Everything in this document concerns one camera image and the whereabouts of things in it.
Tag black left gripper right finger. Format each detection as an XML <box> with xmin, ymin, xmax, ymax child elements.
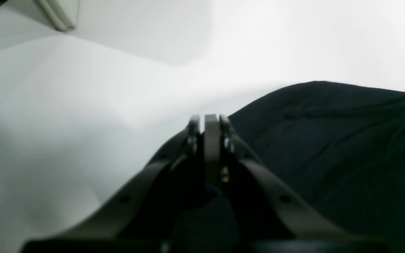
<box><xmin>219</xmin><ymin>115</ymin><xmax>389</xmax><ymax>253</ymax></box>

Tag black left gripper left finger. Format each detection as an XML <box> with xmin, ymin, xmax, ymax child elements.
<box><xmin>21</xmin><ymin>115</ymin><xmax>201</xmax><ymax>253</ymax></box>

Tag black T-shirt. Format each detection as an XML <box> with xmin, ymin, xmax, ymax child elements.
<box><xmin>229</xmin><ymin>81</ymin><xmax>405</xmax><ymax>253</ymax></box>

